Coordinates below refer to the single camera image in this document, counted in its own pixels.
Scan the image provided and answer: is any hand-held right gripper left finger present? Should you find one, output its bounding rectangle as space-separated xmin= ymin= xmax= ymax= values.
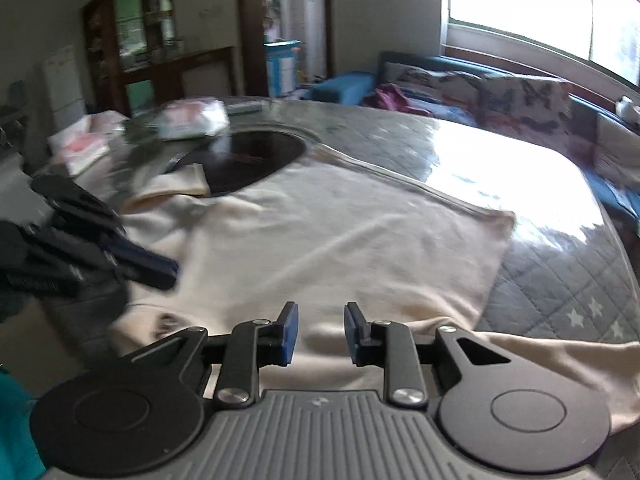
xmin=117 ymin=301 xmax=301 ymax=408

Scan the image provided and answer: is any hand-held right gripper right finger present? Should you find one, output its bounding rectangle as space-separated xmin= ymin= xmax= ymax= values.
xmin=344 ymin=301 xmax=511 ymax=408

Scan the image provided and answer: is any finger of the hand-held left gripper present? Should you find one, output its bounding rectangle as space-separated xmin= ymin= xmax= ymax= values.
xmin=101 ymin=239 xmax=181 ymax=290

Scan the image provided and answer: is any cream shirt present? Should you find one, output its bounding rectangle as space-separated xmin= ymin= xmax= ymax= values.
xmin=107 ymin=142 xmax=640 ymax=436

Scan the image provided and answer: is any pink white packet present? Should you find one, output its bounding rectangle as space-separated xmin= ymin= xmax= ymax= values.
xmin=47 ymin=112 xmax=128 ymax=176

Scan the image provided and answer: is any black round hotplate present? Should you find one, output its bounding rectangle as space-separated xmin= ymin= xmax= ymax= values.
xmin=167 ymin=130 xmax=307 ymax=196

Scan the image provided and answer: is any white plastic bag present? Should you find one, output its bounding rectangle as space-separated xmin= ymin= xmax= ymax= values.
xmin=150 ymin=99 xmax=231 ymax=141

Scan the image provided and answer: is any teal cloth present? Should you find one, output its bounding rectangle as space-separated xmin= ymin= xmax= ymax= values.
xmin=0 ymin=367 xmax=46 ymax=480

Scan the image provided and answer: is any white refrigerator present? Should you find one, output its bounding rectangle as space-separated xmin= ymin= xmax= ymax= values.
xmin=42 ymin=45 xmax=86 ymax=131

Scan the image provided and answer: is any wooden glass display cabinet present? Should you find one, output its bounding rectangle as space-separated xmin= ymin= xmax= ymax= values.
xmin=82 ymin=0 xmax=238 ymax=116

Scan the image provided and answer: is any blue white cart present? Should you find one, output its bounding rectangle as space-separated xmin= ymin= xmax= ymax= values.
xmin=263 ymin=40 xmax=303 ymax=98

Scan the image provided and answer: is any pink clothing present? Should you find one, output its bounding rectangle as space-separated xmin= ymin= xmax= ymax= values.
xmin=367 ymin=84 xmax=426 ymax=117

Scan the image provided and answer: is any blue sofa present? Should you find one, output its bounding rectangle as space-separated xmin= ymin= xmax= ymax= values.
xmin=302 ymin=51 xmax=640 ymax=241

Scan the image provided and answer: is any butterfly print cushion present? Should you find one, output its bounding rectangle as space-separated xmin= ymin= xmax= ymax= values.
xmin=395 ymin=67 xmax=483 ymax=111
xmin=480 ymin=75 xmax=573 ymax=141

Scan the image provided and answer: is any window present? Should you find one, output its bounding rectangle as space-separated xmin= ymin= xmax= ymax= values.
xmin=447 ymin=0 xmax=640 ymax=86

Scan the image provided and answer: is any wooden door frame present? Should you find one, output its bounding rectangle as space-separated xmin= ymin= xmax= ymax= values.
xmin=235 ymin=0 xmax=336 ymax=98

